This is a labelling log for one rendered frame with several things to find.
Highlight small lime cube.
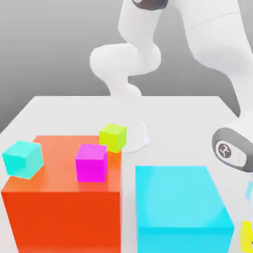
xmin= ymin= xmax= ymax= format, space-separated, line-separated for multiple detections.
xmin=99 ymin=123 xmax=127 ymax=154

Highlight small magenta cube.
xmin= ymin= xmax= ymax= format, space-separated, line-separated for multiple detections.
xmin=75 ymin=144 xmax=108 ymax=183

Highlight small turquoise cube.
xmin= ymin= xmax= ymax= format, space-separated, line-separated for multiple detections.
xmin=1 ymin=140 xmax=44 ymax=180

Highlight small yellow cube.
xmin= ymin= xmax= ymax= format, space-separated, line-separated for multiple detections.
xmin=238 ymin=220 xmax=253 ymax=253

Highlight large cyan box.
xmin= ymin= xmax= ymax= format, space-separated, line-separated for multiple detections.
xmin=135 ymin=165 xmax=235 ymax=253

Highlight large orange box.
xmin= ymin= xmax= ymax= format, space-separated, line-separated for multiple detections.
xmin=0 ymin=135 xmax=122 ymax=253

